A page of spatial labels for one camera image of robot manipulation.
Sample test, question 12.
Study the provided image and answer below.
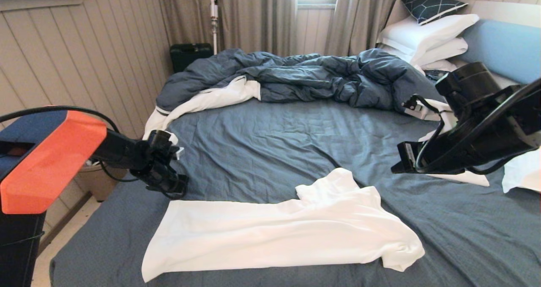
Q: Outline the black hard case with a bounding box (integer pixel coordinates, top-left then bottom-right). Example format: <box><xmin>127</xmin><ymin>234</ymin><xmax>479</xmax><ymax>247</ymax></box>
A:
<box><xmin>170</xmin><ymin>43</ymin><xmax>214</xmax><ymax>73</ymax></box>

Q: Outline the flat white stacked pillow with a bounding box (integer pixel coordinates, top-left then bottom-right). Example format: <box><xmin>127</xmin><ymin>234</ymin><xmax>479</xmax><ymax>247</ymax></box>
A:
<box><xmin>421</xmin><ymin>59</ymin><xmax>459</xmax><ymax>72</ymax></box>

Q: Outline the brown trash bin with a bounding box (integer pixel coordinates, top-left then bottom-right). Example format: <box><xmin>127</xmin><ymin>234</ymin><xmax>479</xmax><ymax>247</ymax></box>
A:
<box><xmin>76</xmin><ymin>159</ymin><xmax>127</xmax><ymax>202</ymax></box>

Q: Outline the blue padded headboard cushion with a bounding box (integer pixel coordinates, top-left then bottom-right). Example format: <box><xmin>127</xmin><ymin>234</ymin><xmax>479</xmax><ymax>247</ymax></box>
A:
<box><xmin>459</xmin><ymin>19</ymin><xmax>541</xmax><ymax>85</ymax></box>

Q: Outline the narrow beige curtain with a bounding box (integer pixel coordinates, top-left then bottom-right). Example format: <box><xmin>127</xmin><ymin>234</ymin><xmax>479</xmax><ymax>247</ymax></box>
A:
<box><xmin>325</xmin><ymin>0</ymin><xmax>442</xmax><ymax>57</ymax></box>

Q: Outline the white stick vacuum cleaner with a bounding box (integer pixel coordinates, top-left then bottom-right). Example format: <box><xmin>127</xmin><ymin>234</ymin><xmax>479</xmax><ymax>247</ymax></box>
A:
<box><xmin>210</xmin><ymin>0</ymin><xmax>219</xmax><ymax>55</ymax></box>

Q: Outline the dark blue crumpled duvet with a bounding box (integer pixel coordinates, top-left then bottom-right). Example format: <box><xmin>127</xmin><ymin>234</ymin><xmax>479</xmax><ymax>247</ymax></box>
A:
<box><xmin>143</xmin><ymin>47</ymin><xmax>453</xmax><ymax>151</ymax></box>

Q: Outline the beige headboard frame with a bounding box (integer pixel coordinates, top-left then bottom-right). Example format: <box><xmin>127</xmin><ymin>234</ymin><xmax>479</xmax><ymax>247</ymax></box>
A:
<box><xmin>383</xmin><ymin>0</ymin><xmax>541</xmax><ymax>89</ymax></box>

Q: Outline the white flat remote control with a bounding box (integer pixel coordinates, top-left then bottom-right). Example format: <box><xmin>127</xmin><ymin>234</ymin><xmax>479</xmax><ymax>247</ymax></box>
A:
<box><xmin>427</xmin><ymin>171</ymin><xmax>491</xmax><ymax>187</ymax></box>

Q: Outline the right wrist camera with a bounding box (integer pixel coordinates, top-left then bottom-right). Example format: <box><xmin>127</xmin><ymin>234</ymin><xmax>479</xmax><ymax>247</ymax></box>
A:
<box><xmin>402</xmin><ymin>95</ymin><xmax>455</xmax><ymax>142</ymax></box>

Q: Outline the white T-shirt with blue print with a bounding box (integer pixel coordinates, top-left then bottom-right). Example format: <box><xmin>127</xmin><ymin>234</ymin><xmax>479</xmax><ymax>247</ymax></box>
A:
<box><xmin>142</xmin><ymin>168</ymin><xmax>426</xmax><ymax>282</ymax></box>

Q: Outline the dark geometric patterned cushion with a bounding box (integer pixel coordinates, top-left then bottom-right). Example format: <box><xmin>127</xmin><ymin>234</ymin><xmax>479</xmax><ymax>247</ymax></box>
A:
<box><xmin>400</xmin><ymin>0</ymin><xmax>469</xmax><ymax>25</ymax></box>

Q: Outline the white loose pillow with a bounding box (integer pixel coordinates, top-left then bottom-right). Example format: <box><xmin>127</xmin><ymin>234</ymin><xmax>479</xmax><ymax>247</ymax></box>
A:
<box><xmin>502</xmin><ymin>148</ymin><xmax>541</xmax><ymax>194</ymax></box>

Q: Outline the large white stacked pillow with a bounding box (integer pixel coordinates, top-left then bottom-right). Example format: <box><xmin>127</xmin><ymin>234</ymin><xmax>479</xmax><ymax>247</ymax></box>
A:
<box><xmin>377</xmin><ymin>13</ymin><xmax>481</xmax><ymax>61</ymax></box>

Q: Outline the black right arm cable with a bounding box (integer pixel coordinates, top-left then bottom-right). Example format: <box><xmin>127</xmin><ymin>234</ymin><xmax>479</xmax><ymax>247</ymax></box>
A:
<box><xmin>414</xmin><ymin>78</ymin><xmax>541</xmax><ymax>176</ymax></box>

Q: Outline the wide beige curtain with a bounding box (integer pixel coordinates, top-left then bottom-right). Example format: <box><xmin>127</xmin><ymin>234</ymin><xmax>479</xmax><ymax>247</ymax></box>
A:
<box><xmin>156</xmin><ymin>0</ymin><xmax>298</xmax><ymax>74</ymax></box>

